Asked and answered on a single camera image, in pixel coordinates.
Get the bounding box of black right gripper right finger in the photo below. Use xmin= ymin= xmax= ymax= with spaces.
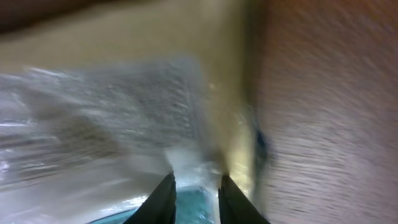
xmin=218 ymin=175 xmax=271 ymax=224

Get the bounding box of yellow chips bag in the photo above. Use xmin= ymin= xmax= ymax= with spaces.
xmin=1 ymin=1 xmax=269 ymax=223

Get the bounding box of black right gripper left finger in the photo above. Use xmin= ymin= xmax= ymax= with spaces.
xmin=123 ymin=173 xmax=177 ymax=224

